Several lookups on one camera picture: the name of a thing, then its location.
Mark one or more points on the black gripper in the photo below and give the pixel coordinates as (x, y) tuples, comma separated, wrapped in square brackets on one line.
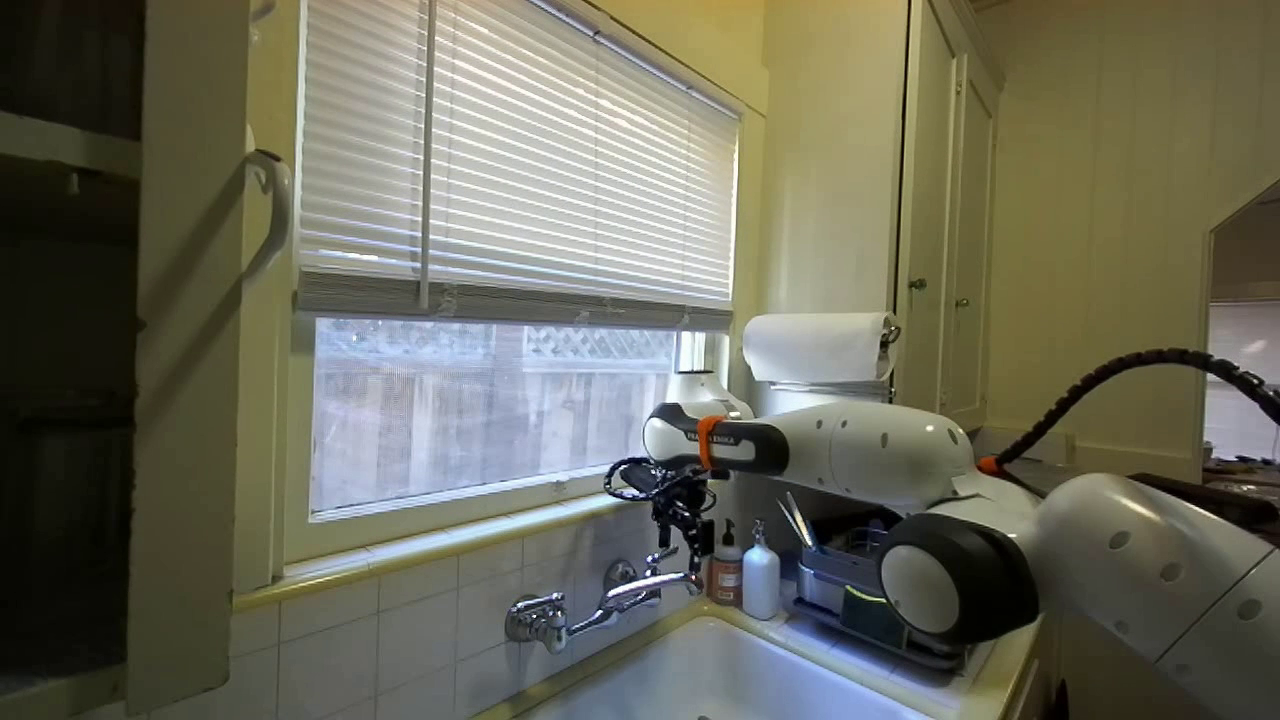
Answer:
[(683, 499)]

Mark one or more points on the chrome faucet spout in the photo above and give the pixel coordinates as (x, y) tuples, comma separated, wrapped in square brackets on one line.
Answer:
[(661, 586)]

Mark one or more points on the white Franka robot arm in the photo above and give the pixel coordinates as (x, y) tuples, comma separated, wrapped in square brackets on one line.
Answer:
[(866, 447)]

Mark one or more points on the dark open shelf unit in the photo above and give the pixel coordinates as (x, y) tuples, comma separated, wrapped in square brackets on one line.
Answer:
[(66, 401)]

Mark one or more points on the amber soap bottle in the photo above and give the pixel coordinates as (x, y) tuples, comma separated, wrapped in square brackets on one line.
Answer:
[(726, 574)]

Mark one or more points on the white pump soap bottle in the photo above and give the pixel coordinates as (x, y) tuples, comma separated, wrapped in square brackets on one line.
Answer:
[(763, 580)]

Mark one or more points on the pale thin utensil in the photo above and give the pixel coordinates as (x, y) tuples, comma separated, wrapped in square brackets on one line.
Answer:
[(798, 521)]

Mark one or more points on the white ceramic sink basin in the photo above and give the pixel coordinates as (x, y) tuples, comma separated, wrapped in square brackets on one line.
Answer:
[(722, 681)]

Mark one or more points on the black dish rack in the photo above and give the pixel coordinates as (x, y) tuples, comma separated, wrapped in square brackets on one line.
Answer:
[(866, 586)]

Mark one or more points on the white paper towel roll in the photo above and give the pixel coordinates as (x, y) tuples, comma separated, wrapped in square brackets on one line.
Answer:
[(818, 349)]

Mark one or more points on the tall cream cabinet doors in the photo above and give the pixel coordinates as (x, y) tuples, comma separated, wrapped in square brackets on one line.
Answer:
[(945, 225)]

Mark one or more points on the white window blind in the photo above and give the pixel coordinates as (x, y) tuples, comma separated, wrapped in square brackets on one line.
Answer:
[(532, 147)]

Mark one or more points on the blind tilt wand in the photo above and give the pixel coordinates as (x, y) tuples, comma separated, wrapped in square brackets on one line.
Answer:
[(427, 163)]

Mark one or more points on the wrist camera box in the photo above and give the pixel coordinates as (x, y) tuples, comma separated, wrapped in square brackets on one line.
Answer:
[(634, 481)]

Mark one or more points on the chrome wall faucet body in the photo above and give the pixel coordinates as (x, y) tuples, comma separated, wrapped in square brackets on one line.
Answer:
[(532, 623)]

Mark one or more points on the window with cream frame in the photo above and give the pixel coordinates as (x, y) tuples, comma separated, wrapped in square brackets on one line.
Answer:
[(464, 413)]

